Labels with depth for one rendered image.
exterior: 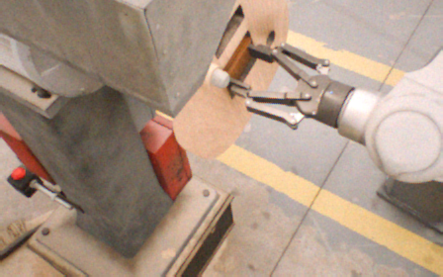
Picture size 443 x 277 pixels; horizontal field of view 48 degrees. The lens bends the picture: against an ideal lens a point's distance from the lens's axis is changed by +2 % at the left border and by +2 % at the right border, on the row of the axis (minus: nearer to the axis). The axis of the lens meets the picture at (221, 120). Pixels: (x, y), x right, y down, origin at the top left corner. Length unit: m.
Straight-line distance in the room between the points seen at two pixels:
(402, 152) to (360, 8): 2.10
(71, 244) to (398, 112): 1.30
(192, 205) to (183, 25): 1.26
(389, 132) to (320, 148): 1.52
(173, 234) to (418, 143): 1.15
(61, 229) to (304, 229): 0.87
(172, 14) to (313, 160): 1.69
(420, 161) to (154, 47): 0.33
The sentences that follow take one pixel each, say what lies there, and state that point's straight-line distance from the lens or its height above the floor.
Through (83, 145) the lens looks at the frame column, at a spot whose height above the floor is 0.86.
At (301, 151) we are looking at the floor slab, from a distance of 2.09.
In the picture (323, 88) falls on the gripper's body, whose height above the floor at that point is 1.12.
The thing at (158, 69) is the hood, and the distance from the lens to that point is 0.44.
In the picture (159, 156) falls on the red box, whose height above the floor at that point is 0.59.
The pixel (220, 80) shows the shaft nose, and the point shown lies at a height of 1.26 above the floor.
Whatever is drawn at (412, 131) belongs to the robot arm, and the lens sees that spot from 0.59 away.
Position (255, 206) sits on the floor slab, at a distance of 1.97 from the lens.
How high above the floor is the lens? 1.78
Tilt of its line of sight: 54 degrees down
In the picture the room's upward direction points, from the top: 9 degrees counter-clockwise
